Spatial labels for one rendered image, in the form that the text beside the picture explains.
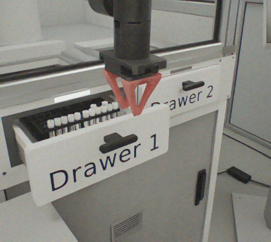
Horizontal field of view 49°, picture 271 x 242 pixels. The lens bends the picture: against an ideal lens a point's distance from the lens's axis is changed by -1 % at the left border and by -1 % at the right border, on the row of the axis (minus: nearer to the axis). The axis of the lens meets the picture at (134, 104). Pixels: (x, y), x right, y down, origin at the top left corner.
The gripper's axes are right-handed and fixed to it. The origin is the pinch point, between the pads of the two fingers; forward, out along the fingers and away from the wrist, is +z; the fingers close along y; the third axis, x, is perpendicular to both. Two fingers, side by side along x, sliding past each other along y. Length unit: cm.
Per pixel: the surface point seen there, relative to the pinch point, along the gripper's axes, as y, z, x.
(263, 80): 68, 49, -166
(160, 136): 1.9, 9.6, -9.0
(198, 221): 16, 66, -44
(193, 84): 10.9, 5.2, -27.8
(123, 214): 16.7, 43.5, -10.0
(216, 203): 37, 97, -87
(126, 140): -1.6, 5.0, 2.1
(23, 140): 11.5, 7.0, 15.6
